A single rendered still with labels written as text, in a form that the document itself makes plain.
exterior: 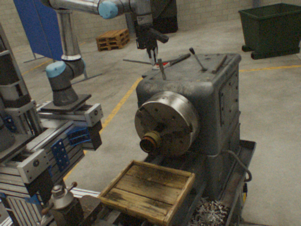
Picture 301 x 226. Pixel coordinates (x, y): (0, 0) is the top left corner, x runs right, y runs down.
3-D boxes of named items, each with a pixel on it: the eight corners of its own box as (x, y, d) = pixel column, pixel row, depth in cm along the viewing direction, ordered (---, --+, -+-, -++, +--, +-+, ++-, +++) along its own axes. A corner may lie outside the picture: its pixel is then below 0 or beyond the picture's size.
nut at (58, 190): (59, 188, 91) (56, 180, 89) (67, 191, 89) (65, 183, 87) (50, 196, 88) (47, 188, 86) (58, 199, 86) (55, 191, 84)
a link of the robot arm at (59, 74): (46, 89, 157) (38, 67, 151) (62, 81, 168) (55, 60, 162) (62, 89, 152) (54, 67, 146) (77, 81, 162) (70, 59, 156)
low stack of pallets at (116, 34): (109, 43, 988) (106, 31, 968) (131, 40, 967) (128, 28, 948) (97, 51, 879) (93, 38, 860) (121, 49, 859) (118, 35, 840)
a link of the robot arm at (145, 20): (154, 13, 132) (146, 15, 126) (155, 22, 134) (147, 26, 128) (141, 14, 136) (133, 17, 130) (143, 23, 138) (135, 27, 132)
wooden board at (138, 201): (133, 164, 144) (131, 158, 142) (195, 180, 125) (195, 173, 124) (97, 204, 121) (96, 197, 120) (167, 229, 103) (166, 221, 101)
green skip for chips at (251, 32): (238, 48, 642) (238, 10, 605) (279, 41, 633) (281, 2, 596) (255, 63, 523) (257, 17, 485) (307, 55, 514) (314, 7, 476)
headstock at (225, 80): (180, 102, 207) (174, 53, 190) (243, 107, 183) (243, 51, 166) (140, 142, 163) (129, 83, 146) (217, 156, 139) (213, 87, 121)
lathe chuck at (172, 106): (145, 140, 150) (140, 89, 135) (198, 154, 136) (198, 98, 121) (137, 149, 144) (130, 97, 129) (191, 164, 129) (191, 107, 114)
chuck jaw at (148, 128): (156, 125, 133) (141, 107, 133) (162, 120, 129) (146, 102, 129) (145, 136, 124) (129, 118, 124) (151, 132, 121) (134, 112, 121)
